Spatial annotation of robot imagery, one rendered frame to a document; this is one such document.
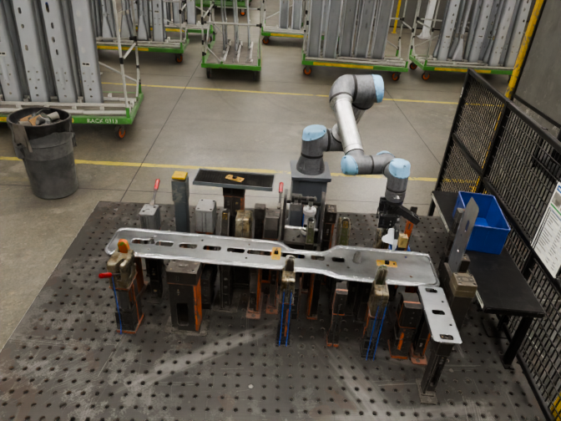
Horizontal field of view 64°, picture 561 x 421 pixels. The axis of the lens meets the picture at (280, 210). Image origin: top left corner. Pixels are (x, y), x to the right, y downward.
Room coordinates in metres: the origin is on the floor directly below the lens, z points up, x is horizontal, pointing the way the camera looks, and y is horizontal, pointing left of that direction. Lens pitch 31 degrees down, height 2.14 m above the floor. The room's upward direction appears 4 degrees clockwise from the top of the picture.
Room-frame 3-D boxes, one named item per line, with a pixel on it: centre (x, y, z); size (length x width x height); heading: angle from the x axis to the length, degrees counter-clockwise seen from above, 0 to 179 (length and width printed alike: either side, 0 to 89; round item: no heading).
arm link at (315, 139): (2.15, -0.15, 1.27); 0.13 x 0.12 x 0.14; 103
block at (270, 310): (1.53, 0.00, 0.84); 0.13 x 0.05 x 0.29; 178
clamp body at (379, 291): (1.30, -0.40, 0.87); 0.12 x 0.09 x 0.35; 178
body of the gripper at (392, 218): (1.51, -0.43, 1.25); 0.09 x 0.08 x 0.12; 88
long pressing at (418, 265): (1.51, 0.03, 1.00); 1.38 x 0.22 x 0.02; 88
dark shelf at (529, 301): (1.69, -0.90, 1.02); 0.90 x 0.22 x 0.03; 178
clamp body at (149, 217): (1.70, 0.59, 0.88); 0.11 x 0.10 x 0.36; 178
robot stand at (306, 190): (2.15, -0.14, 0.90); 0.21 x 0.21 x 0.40; 3
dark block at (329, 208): (1.73, -0.23, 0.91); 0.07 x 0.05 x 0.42; 178
